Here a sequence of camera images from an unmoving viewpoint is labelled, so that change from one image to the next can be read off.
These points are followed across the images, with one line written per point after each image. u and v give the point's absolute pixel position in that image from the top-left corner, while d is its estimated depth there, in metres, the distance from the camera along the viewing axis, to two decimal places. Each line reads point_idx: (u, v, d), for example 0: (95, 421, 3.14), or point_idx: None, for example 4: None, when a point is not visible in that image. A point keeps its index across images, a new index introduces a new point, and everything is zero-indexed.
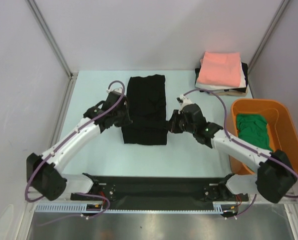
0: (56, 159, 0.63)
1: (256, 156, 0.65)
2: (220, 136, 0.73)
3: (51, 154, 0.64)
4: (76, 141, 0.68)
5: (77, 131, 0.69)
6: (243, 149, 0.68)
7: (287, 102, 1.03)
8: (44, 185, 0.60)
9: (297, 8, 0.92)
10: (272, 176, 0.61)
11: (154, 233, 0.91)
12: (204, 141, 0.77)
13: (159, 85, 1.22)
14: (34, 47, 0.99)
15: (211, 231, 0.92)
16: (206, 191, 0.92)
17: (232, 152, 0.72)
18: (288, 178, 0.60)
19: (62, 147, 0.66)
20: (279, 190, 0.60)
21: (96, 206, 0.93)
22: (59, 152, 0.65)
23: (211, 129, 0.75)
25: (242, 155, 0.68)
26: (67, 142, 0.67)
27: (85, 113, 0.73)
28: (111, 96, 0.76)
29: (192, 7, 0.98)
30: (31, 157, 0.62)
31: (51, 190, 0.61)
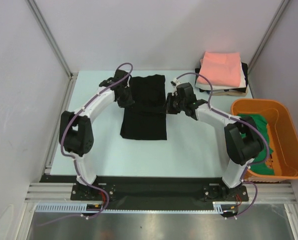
0: (88, 112, 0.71)
1: (226, 120, 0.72)
2: (203, 107, 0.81)
3: (82, 110, 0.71)
4: (98, 102, 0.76)
5: (98, 94, 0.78)
6: (217, 115, 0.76)
7: (287, 102, 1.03)
8: (80, 135, 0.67)
9: (297, 8, 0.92)
10: (237, 137, 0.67)
11: (154, 233, 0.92)
12: (191, 114, 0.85)
13: (159, 85, 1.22)
14: (34, 47, 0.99)
15: (211, 231, 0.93)
16: (206, 191, 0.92)
17: (212, 122, 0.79)
18: (254, 141, 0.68)
19: (90, 105, 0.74)
20: (245, 153, 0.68)
21: (95, 206, 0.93)
22: (88, 108, 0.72)
23: (198, 103, 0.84)
25: (216, 120, 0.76)
26: (94, 102, 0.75)
27: (100, 84, 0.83)
28: (119, 72, 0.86)
29: (192, 7, 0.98)
30: (65, 113, 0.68)
31: (86, 142, 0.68)
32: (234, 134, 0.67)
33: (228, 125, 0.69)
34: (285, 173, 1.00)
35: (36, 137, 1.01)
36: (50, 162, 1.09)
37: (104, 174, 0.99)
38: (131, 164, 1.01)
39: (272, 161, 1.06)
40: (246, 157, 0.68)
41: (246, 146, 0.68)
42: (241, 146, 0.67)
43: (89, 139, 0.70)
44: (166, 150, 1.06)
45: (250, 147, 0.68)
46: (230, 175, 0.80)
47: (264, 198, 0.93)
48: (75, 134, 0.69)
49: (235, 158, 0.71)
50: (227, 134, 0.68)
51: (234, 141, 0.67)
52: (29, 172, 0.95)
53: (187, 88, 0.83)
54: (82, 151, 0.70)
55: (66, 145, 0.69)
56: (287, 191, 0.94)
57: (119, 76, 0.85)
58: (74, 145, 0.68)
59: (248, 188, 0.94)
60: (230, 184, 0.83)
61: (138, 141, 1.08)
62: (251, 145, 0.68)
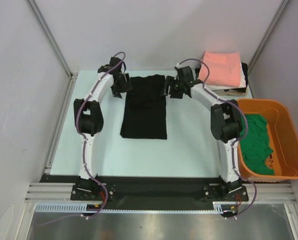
0: (95, 97, 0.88)
1: (214, 100, 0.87)
2: (197, 87, 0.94)
3: (90, 95, 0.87)
4: (102, 86, 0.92)
5: (100, 80, 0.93)
6: (207, 96, 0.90)
7: (287, 102, 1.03)
8: (94, 117, 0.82)
9: (297, 8, 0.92)
10: (220, 115, 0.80)
11: (154, 233, 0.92)
12: (187, 91, 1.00)
13: (159, 85, 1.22)
14: (34, 47, 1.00)
15: (211, 231, 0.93)
16: (206, 191, 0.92)
17: (203, 100, 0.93)
18: (235, 122, 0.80)
19: (96, 89, 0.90)
20: (225, 130, 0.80)
21: (95, 206, 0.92)
22: (95, 94, 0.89)
23: (194, 82, 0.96)
25: (206, 100, 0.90)
26: (98, 85, 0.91)
27: (99, 69, 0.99)
28: (114, 59, 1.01)
29: (192, 6, 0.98)
30: (77, 101, 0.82)
31: (98, 123, 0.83)
32: (217, 112, 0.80)
33: (215, 104, 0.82)
34: (285, 173, 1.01)
35: (36, 137, 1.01)
36: (50, 162, 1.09)
37: (103, 173, 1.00)
38: (132, 165, 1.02)
39: (272, 161, 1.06)
40: (226, 134, 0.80)
41: (227, 125, 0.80)
42: (222, 123, 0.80)
43: (100, 120, 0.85)
44: (165, 150, 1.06)
45: (230, 126, 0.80)
46: (225, 168, 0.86)
47: (264, 198, 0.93)
48: (88, 117, 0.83)
49: (217, 134, 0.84)
50: (212, 112, 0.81)
51: (217, 118, 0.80)
52: (29, 172, 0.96)
53: (184, 69, 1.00)
54: (95, 131, 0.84)
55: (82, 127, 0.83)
56: (287, 191, 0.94)
57: (115, 62, 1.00)
58: (88, 126, 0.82)
59: (248, 188, 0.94)
60: (226, 178, 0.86)
61: (138, 141, 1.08)
62: (232, 125, 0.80)
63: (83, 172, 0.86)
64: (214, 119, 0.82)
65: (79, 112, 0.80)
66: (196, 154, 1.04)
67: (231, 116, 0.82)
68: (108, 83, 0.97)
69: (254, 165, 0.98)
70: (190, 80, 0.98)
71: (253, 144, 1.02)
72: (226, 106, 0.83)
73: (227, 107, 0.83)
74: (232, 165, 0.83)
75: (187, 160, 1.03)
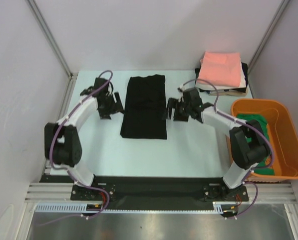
0: (73, 121, 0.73)
1: (232, 123, 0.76)
2: (208, 110, 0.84)
3: (66, 119, 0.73)
4: (82, 110, 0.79)
5: (81, 103, 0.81)
6: (221, 118, 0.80)
7: (287, 102, 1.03)
8: (70, 144, 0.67)
9: (297, 8, 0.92)
10: (242, 140, 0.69)
11: (154, 233, 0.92)
12: (196, 116, 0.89)
13: (159, 85, 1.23)
14: (34, 47, 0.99)
15: (211, 231, 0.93)
16: (206, 191, 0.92)
17: (217, 125, 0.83)
18: (261, 147, 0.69)
19: (74, 114, 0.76)
20: (250, 157, 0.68)
21: (95, 206, 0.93)
22: (73, 117, 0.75)
23: (203, 106, 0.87)
25: (222, 124, 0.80)
26: (77, 109, 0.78)
27: (82, 93, 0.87)
28: (98, 80, 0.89)
29: (192, 6, 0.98)
30: (49, 126, 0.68)
31: (74, 152, 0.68)
32: (238, 136, 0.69)
33: (234, 128, 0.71)
34: (285, 173, 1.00)
35: (36, 138, 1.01)
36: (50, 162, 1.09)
37: (103, 173, 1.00)
38: (131, 166, 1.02)
39: (272, 161, 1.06)
40: (251, 162, 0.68)
41: (252, 150, 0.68)
42: (246, 149, 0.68)
43: (76, 149, 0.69)
44: (165, 150, 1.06)
45: (255, 151, 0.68)
46: (232, 176, 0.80)
47: (264, 198, 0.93)
48: (62, 146, 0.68)
49: (239, 162, 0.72)
50: (232, 137, 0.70)
51: (239, 143, 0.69)
52: (29, 172, 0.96)
53: (192, 92, 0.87)
54: (73, 162, 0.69)
55: (55, 159, 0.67)
56: (287, 191, 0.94)
57: (99, 83, 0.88)
58: (63, 157, 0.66)
59: (249, 188, 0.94)
60: (230, 184, 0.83)
61: (138, 141, 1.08)
62: (257, 149, 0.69)
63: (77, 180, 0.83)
64: (234, 145, 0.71)
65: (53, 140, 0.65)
66: (196, 154, 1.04)
67: (254, 139, 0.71)
68: (90, 107, 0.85)
69: None
70: (199, 104, 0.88)
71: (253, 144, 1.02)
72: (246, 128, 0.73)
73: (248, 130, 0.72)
74: (242, 178, 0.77)
75: (187, 160, 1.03)
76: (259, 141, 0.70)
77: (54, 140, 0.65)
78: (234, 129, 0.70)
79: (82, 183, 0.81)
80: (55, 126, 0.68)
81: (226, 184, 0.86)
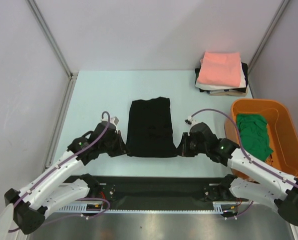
0: (32, 197, 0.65)
1: (280, 182, 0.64)
2: (239, 157, 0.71)
3: (27, 193, 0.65)
4: (53, 179, 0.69)
5: (58, 167, 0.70)
6: (263, 175, 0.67)
7: (287, 102, 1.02)
8: (19, 222, 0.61)
9: (297, 8, 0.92)
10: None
11: (154, 233, 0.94)
12: (220, 160, 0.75)
13: (164, 109, 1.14)
14: (34, 48, 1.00)
15: (211, 231, 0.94)
16: (206, 191, 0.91)
17: (252, 176, 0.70)
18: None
19: (41, 184, 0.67)
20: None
21: (95, 206, 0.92)
22: (36, 190, 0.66)
23: (226, 147, 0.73)
25: (263, 179, 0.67)
26: (46, 179, 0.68)
27: (70, 145, 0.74)
28: (97, 128, 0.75)
29: (192, 6, 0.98)
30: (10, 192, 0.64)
31: (27, 226, 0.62)
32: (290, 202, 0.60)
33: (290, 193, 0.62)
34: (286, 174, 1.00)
35: (36, 138, 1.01)
36: (50, 162, 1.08)
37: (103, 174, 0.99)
38: None
39: (272, 161, 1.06)
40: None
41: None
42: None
43: (33, 222, 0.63)
44: None
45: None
46: (246, 194, 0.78)
47: None
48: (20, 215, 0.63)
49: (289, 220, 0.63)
50: (286, 203, 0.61)
51: (292, 211, 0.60)
52: (28, 172, 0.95)
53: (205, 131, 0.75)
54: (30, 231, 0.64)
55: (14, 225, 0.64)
56: None
57: (95, 135, 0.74)
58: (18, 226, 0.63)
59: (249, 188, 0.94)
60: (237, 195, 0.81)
61: None
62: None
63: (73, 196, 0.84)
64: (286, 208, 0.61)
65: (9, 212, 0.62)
66: None
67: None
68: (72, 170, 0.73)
69: None
70: (218, 144, 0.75)
71: (253, 144, 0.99)
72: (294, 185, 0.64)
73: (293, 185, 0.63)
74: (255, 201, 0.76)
75: None
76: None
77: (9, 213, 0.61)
78: (289, 197, 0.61)
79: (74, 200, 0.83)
80: (12, 198, 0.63)
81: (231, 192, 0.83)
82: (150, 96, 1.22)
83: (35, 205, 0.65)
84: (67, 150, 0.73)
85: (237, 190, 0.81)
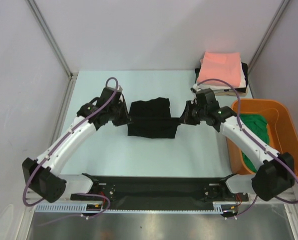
0: (51, 163, 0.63)
1: (262, 153, 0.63)
2: (231, 123, 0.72)
3: (46, 158, 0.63)
4: (71, 142, 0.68)
5: (71, 132, 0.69)
6: (247, 141, 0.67)
7: (288, 102, 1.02)
8: (43, 189, 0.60)
9: (297, 8, 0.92)
10: (271, 178, 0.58)
11: (154, 233, 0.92)
12: (214, 123, 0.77)
13: (164, 109, 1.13)
14: (34, 47, 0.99)
15: (211, 231, 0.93)
16: (206, 191, 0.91)
17: (238, 142, 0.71)
18: (285, 181, 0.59)
19: (57, 150, 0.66)
20: (273, 191, 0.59)
21: (96, 206, 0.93)
22: (54, 155, 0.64)
23: (224, 113, 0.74)
25: (244, 144, 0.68)
26: (60, 146, 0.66)
27: (78, 112, 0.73)
28: (105, 93, 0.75)
29: (192, 6, 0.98)
30: (25, 162, 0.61)
31: (51, 192, 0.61)
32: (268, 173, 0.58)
33: (266, 163, 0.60)
34: None
35: (36, 137, 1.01)
36: None
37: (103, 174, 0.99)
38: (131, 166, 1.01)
39: None
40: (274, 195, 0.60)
41: (276, 185, 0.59)
42: (272, 185, 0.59)
43: (56, 189, 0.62)
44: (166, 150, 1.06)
45: (280, 186, 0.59)
46: (238, 184, 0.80)
47: None
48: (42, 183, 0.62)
49: (259, 191, 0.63)
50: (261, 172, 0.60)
51: (262, 180, 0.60)
52: None
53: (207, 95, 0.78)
54: (52, 199, 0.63)
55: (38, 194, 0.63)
56: (287, 191, 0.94)
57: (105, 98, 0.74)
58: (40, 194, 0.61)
59: None
60: (232, 189, 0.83)
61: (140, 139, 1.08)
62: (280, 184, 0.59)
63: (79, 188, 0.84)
64: (259, 177, 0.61)
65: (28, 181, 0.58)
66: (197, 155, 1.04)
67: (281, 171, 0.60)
68: (85, 134, 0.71)
69: None
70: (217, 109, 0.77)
71: None
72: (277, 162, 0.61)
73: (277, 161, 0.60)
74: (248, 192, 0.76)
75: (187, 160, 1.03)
76: (286, 175, 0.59)
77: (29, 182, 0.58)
78: (263, 167, 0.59)
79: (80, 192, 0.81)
80: (30, 167, 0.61)
81: (228, 187, 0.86)
82: (150, 96, 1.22)
83: (55, 170, 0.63)
84: (78, 116, 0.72)
85: (231, 183, 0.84)
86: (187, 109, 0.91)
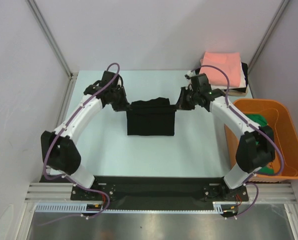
0: (70, 132, 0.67)
1: (244, 125, 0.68)
2: (219, 102, 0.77)
3: (64, 128, 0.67)
4: (83, 115, 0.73)
5: (82, 106, 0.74)
6: (232, 116, 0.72)
7: (287, 102, 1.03)
8: (63, 156, 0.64)
9: (297, 8, 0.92)
10: (252, 148, 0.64)
11: (154, 233, 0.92)
12: (204, 104, 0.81)
13: None
14: (34, 47, 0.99)
15: (211, 231, 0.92)
16: (206, 191, 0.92)
17: (225, 120, 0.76)
18: (266, 153, 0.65)
19: (72, 122, 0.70)
20: (254, 161, 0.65)
21: (95, 206, 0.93)
22: (71, 126, 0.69)
23: (214, 94, 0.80)
25: (230, 120, 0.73)
26: (75, 118, 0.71)
27: (85, 91, 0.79)
28: (107, 75, 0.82)
29: (192, 7, 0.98)
30: (45, 134, 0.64)
31: (70, 162, 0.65)
32: (250, 142, 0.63)
33: (246, 133, 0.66)
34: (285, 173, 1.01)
35: (36, 137, 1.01)
36: None
37: (103, 174, 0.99)
38: (131, 165, 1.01)
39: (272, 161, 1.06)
40: (256, 166, 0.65)
41: (257, 155, 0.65)
42: (253, 156, 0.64)
43: (74, 159, 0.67)
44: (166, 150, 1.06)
45: (260, 157, 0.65)
46: (233, 176, 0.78)
47: (264, 198, 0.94)
48: (58, 155, 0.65)
49: (242, 164, 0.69)
50: (242, 142, 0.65)
51: (243, 151, 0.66)
52: (29, 172, 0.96)
53: (200, 77, 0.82)
54: (69, 170, 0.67)
55: (50, 167, 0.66)
56: (287, 191, 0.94)
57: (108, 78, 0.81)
58: (58, 165, 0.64)
59: (249, 188, 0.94)
60: (231, 185, 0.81)
61: (141, 139, 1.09)
62: (262, 155, 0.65)
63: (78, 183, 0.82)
64: (241, 149, 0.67)
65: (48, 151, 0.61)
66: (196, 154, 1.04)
67: (263, 144, 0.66)
68: (94, 109, 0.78)
69: None
70: (208, 91, 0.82)
71: None
72: (258, 134, 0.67)
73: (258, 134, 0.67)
74: (243, 180, 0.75)
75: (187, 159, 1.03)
76: (267, 148, 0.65)
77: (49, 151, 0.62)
78: (244, 137, 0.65)
79: (81, 186, 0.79)
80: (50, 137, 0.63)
81: (226, 184, 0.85)
82: (150, 96, 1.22)
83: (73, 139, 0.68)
84: (85, 94, 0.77)
85: (228, 178, 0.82)
86: (182, 95, 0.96)
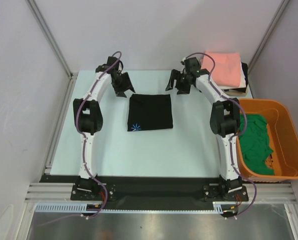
0: (95, 97, 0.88)
1: (217, 96, 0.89)
2: (203, 78, 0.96)
3: (89, 95, 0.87)
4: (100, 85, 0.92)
5: (98, 79, 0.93)
6: (210, 89, 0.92)
7: (287, 102, 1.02)
8: (92, 116, 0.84)
9: None
10: (220, 113, 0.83)
11: (154, 233, 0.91)
12: (192, 80, 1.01)
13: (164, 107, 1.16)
14: (33, 47, 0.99)
15: (211, 231, 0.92)
16: (206, 191, 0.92)
17: (206, 93, 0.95)
18: (233, 119, 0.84)
19: (94, 90, 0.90)
20: (222, 124, 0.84)
21: (95, 206, 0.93)
22: (94, 93, 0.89)
23: (201, 72, 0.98)
25: (209, 92, 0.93)
26: (96, 87, 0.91)
27: (96, 69, 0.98)
28: (111, 58, 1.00)
29: (192, 6, 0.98)
30: (76, 100, 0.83)
31: (98, 120, 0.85)
32: (219, 109, 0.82)
33: (217, 102, 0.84)
34: (285, 173, 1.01)
35: (36, 137, 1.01)
36: (50, 162, 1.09)
37: (103, 173, 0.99)
38: (132, 165, 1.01)
39: (272, 161, 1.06)
40: (223, 128, 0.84)
41: (224, 121, 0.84)
42: (221, 120, 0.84)
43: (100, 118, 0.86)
44: (166, 150, 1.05)
45: (227, 122, 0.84)
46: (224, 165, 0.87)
47: (264, 198, 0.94)
48: (87, 117, 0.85)
49: (215, 129, 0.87)
50: (213, 109, 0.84)
51: (215, 116, 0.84)
52: (29, 172, 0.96)
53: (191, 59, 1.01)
54: (95, 129, 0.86)
55: (81, 126, 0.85)
56: (286, 191, 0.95)
57: (112, 61, 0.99)
58: (88, 125, 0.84)
59: (248, 188, 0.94)
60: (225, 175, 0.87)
61: (141, 138, 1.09)
62: (229, 121, 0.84)
63: (82, 171, 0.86)
64: (213, 117, 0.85)
65: (79, 111, 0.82)
66: (196, 154, 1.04)
67: (231, 113, 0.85)
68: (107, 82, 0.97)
69: (254, 165, 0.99)
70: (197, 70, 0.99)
71: (253, 144, 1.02)
72: (228, 103, 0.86)
73: (228, 104, 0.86)
74: (231, 161, 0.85)
75: (187, 159, 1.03)
76: (233, 115, 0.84)
77: (80, 111, 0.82)
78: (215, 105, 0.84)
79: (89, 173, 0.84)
80: (79, 102, 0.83)
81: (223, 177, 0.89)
82: None
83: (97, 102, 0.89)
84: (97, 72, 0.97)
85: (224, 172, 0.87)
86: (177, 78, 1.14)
